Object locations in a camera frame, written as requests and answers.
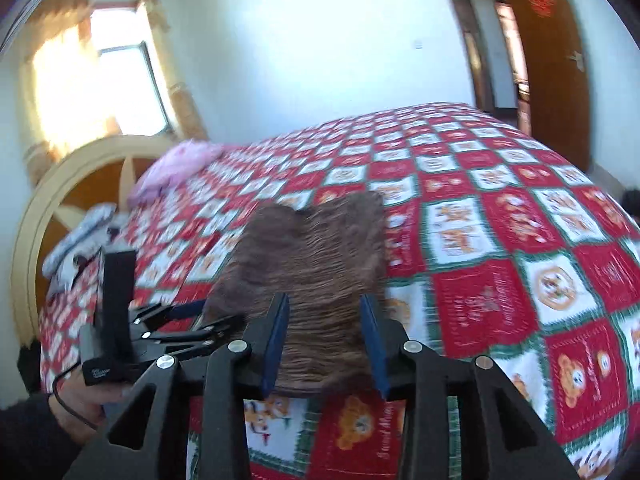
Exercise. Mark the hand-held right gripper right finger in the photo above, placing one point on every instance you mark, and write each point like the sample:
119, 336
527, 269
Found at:
373, 347

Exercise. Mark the brown wooden door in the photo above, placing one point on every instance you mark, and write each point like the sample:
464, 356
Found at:
550, 85

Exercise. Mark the yellow patterned curtain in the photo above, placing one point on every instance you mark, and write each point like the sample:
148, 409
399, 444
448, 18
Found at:
172, 85
65, 75

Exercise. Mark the brown knitted sweater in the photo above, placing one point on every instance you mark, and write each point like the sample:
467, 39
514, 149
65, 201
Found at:
310, 280

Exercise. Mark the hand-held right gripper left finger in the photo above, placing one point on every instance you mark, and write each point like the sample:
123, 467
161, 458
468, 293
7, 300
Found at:
277, 342

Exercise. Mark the grey pillow with dark shapes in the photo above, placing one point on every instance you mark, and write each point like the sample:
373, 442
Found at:
70, 272

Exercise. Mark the grey floral pillow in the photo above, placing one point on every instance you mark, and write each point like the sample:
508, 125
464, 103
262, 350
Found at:
82, 232

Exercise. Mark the window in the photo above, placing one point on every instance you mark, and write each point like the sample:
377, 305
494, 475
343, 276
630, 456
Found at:
127, 80

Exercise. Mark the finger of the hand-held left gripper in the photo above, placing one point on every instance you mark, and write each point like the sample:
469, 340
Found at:
187, 310
215, 330

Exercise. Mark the pink quilt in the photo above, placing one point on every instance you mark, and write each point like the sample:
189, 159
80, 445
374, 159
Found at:
175, 167

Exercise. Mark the cream and wood headboard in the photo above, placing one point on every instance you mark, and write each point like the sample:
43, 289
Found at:
55, 195

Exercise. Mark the red door decoration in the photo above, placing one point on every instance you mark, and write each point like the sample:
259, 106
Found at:
537, 0

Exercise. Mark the person's left hand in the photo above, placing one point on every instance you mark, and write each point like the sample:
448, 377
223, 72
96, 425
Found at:
75, 405

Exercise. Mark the person's left forearm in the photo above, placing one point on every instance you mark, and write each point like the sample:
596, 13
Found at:
30, 440

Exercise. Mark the red checked printed blanket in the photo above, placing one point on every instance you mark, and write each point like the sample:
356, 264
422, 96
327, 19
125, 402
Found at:
500, 240

